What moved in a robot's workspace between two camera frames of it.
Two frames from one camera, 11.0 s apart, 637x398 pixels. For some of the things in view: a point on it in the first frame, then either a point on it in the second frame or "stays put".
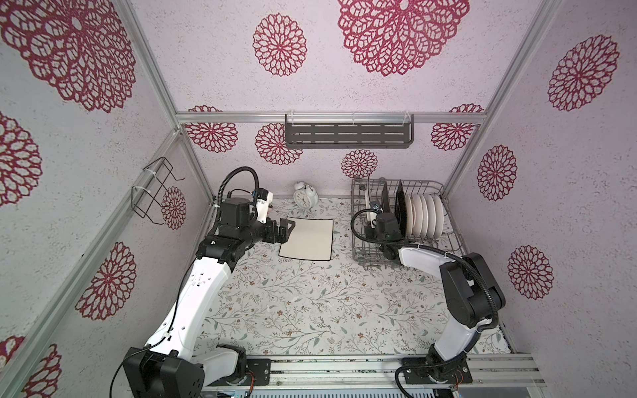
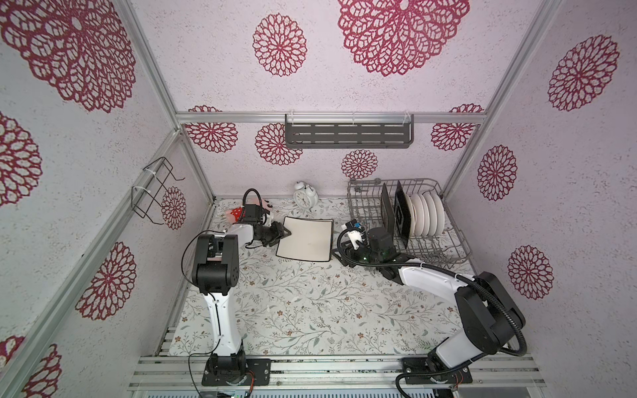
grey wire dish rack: x=388 y=213 stays put
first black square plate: x=386 y=206 stays put
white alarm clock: x=305 y=196 stays put
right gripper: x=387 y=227 to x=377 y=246
